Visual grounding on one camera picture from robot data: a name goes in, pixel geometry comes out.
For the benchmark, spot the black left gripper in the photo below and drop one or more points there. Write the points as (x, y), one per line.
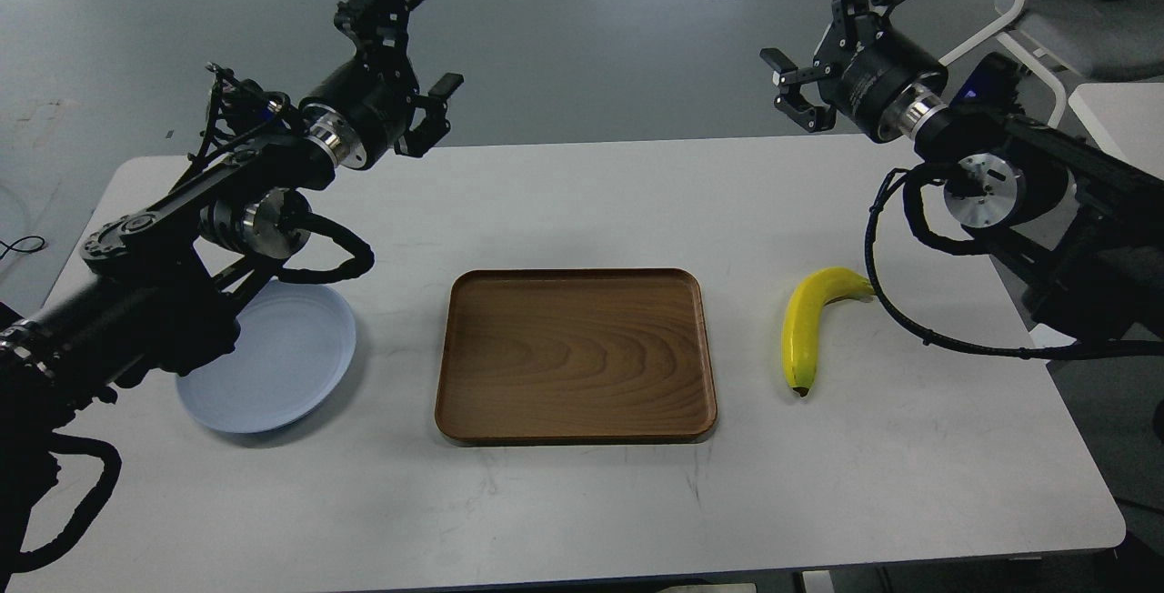
(372, 105)

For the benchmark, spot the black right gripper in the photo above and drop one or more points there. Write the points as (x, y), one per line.
(864, 65)

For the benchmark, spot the yellow banana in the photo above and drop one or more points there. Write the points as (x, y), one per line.
(799, 336)

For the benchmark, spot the light blue plate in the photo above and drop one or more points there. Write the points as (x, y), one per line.
(295, 345)

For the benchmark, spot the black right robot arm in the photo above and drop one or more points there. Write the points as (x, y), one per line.
(1080, 228)

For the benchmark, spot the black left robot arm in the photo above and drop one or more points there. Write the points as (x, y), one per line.
(169, 281)

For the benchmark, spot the white office chair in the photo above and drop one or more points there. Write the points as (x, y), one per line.
(1106, 42)

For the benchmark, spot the white side table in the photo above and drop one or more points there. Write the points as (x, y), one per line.
(1125, 120)

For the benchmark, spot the brown wooden tray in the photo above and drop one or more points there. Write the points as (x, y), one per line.
(575, 357)

